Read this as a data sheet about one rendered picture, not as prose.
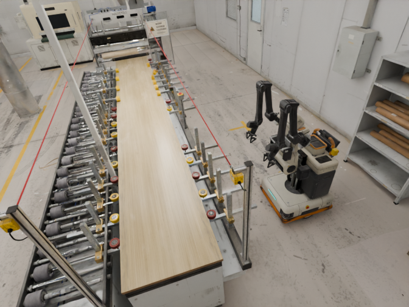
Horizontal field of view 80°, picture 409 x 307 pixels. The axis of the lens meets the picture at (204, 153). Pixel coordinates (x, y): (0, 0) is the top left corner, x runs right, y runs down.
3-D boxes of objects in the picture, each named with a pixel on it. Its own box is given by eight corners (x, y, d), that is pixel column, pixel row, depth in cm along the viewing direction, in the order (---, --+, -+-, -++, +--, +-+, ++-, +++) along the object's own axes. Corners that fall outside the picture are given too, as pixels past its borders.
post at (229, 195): (231, 226, 219) (230, 190, 189) (232, 229, 216) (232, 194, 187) (227, 228, 219) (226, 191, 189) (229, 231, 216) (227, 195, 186)
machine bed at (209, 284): (154, 93, 616) (146, 58, 562) (225, 307, 228) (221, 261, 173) (127, 98, 604) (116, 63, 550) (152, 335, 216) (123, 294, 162)
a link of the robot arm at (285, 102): (301, 99, 189) (294, 94, 196) (285, 106, 188) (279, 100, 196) (300, 142, 218) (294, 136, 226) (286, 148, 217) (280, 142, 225)
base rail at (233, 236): (159, 67, 582) (158, 63, 576) (251, 267, 193) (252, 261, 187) (156, 67, 581) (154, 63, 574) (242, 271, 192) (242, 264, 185)
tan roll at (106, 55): (160, 49, 575) (159, 42, 567) (161, 50, 566) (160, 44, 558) (98, 59, 550) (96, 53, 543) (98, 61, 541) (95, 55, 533)
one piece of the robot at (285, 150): (280, 144, 270) (283, 127, 256) (294, 159, 249) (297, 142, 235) (267, 147, 267) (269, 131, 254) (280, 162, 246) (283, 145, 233)
